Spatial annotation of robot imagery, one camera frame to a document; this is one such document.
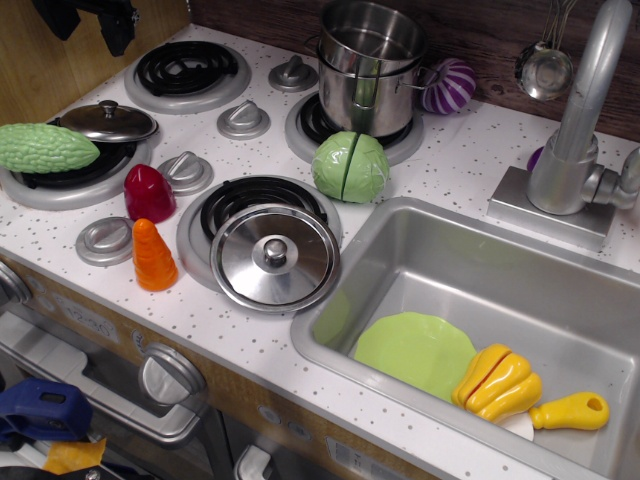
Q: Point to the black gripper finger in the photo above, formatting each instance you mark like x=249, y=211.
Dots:
x=118, y=30
x=61, y=17

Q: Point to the small steel pot lid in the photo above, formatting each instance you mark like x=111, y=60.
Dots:
x=109, y=122

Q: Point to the back left stove burner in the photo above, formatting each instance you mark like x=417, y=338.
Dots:
x=187, y=77

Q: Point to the stove burner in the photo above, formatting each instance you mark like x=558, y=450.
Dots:
x=307, y=127
x=101, y=180
x=211, y=209
x=187, y=77

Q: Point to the front left stove burner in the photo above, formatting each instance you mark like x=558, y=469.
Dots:
x=101, y=180

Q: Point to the front right stove burner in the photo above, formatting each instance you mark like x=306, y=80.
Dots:
x=211, y=209

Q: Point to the back right stove burner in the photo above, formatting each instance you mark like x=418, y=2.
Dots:
x=307, y=127

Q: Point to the large steel pot lid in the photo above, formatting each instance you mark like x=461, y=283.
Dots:
x=275, y=258

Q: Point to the green toy bitter melon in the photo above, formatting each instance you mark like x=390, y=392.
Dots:
x=40, y=148

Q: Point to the silver knob middle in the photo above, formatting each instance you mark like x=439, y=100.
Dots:
x=243, y=122

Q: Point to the silver knob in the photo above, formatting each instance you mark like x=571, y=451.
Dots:
x=243, y=122
x=106, y=242
x=293, y=76
x=187, y=174

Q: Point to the silver knob centre left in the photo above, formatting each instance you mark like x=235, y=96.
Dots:
x=187, y=174

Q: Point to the dark red toy pepper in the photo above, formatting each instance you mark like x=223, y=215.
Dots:
x=148, y=195

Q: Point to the silver knob back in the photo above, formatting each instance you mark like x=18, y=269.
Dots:
x=293, y=76

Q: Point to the silver knob front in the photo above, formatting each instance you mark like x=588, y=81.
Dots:
x=106, y=242

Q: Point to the inner steel pot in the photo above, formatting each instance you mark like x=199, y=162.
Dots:
x=369, y=39

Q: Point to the orange toy carrot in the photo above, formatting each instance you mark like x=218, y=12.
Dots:
x=155, y=268

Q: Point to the green toy cabbage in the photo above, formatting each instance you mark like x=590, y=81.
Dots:
x=350, y=167

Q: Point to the large steel pot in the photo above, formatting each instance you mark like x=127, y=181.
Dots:
x=357, y=94

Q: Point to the purple striped toy onion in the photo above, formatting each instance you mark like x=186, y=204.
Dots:
x=451, y=85

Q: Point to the silver oven dial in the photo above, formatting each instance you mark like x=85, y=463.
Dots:
x=167, y=377

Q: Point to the blue clamp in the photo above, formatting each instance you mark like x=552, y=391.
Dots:
x=41, y=409

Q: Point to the hanging steel spoon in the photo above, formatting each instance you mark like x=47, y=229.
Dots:
x=543, y=70

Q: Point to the purple toy behind faucet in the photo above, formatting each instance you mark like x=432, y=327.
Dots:
x=533, y=159

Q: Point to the yellow tape piece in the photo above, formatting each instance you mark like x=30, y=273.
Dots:
x=65, y=456

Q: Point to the green plastic plate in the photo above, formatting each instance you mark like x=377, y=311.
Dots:
x=424, y=351

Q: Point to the silver toy faucet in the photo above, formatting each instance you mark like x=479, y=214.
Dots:
x=568, y=195

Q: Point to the silver sink basin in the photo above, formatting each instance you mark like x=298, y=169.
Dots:
x=574, y=318

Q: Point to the silver oven door handle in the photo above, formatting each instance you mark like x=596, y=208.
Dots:
x=45, y=356

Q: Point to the yellow handled toy knife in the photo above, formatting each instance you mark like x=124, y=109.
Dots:
x=584, y=411

